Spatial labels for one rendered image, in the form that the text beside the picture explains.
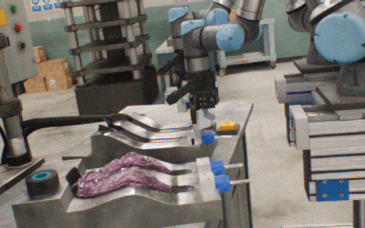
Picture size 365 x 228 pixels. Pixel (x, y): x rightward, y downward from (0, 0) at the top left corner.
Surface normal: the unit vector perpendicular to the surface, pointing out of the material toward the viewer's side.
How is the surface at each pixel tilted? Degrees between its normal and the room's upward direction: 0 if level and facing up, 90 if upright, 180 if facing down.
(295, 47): 90
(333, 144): 90
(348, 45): 96
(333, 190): 90
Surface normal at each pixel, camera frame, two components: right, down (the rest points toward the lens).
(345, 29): -0.56, 0.39
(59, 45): -0.07, 0.28
